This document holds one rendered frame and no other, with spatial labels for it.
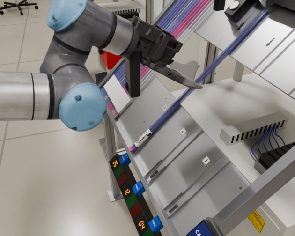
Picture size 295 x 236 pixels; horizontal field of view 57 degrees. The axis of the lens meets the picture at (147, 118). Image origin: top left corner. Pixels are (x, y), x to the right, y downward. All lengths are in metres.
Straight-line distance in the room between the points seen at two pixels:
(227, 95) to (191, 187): 0.68
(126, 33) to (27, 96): 0.24
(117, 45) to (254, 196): 0.39
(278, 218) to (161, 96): 0.46
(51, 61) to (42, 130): 1.58
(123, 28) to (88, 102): 0.20
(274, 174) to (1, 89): 0.47
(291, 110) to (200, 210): 0.75
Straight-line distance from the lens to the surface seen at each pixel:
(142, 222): 0.72
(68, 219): 1.56
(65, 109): 0.42
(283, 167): 0.56
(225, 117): 1.12
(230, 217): 0.58
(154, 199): 0.67
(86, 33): 0.53
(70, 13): 0.52
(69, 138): 1.97
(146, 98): 0.85
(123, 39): 0.56
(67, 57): 0.53
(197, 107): 1.15
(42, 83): 0.44
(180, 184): 0.66
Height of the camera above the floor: 1.28
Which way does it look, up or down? 38 degrees down
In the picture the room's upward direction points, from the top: straight up
